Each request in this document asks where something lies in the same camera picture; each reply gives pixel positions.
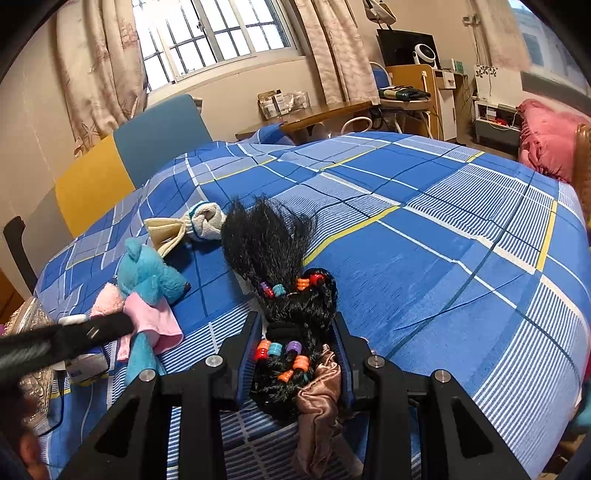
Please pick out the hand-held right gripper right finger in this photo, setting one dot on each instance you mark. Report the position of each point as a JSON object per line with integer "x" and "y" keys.
{"x": 345, "y": 367}

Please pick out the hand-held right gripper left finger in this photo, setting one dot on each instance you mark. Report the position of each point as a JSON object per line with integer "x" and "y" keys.
{"x": 248, "y": 355}

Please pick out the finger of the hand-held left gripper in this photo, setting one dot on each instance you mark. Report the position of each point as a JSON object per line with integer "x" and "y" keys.
{"x": 97, "y": 330}

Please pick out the brown satin scrunchie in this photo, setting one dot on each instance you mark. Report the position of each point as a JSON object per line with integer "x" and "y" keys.
{"x": 315, "y": 415}

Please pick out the beige cloth bow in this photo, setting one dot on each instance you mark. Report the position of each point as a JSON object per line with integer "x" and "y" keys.
{"x": 161, "y": 233}

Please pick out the black wig with coloured beads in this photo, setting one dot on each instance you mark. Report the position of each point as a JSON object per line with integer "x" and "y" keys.
{"x": 268, "y": 240}

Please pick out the person's left hand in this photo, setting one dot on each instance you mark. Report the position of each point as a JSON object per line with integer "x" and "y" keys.
{"x": 28, "y": 454}

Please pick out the small blue white box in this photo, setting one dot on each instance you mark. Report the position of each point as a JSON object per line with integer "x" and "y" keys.
{"x": 87, "y": 368}

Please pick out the black chair backrest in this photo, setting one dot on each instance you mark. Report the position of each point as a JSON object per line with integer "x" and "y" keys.
{"x": 17, "y": 249}

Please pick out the colour block headboard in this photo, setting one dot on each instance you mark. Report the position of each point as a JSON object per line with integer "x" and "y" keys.
{"x": 92, "y": 180}

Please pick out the blue plaid bed sheet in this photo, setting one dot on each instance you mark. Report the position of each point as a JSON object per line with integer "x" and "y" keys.
{"x": 415, "y": 230}

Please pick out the blue plaid pillow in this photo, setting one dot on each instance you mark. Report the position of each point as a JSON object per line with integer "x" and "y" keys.
{"x": 268, "y": 136}

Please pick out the wooden desk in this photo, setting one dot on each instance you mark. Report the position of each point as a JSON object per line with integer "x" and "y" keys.
{"x": 323, "y": 113}

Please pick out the clear storage box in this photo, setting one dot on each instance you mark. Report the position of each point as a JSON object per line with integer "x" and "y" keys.
{"x": 284, "y": 104}

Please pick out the beige floral curtain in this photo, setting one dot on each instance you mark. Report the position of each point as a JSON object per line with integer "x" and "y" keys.
{"x": 99, "y": 69}
{"x": 337, "y": 46}
{"x": 501, "y": 32}

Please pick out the white side table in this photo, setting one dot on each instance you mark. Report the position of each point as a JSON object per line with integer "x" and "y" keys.
{"x": 413, "y": 107}

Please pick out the dark green bag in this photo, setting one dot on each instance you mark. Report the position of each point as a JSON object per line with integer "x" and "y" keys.
{"x": 402, "y": 93}

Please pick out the white cabinet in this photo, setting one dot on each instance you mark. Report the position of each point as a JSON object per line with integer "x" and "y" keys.
{"x": 450, "y": 101}

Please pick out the grey low cabinet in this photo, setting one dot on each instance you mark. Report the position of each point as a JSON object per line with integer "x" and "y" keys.
{"x": 496, "y": 121}

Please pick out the blue chair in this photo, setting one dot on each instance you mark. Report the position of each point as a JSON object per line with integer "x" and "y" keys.
{"x": 380, "y": 76}

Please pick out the wooden cabinet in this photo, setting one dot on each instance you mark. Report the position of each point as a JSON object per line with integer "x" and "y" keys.
{"x": 411, "y": 76}

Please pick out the pink pillow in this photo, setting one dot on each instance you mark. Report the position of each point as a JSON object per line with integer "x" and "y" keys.
{"x": 547, "y": 138}

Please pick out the wooden furniture edge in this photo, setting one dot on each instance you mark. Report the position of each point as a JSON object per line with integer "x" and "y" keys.
{"x": 583, "y": 170}

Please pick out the barred window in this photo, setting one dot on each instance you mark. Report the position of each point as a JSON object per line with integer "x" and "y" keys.
{"x": 221, "y": 32}

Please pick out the white round fan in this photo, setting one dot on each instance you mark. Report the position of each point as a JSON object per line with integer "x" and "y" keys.
{"x": 422, "y": 53}

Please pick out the black monitor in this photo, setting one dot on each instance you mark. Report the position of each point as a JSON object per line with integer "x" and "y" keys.
{"x": 397, "y": 46}

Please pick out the white wall appliance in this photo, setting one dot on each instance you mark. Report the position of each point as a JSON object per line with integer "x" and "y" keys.
{"x": 379, "y": 10}

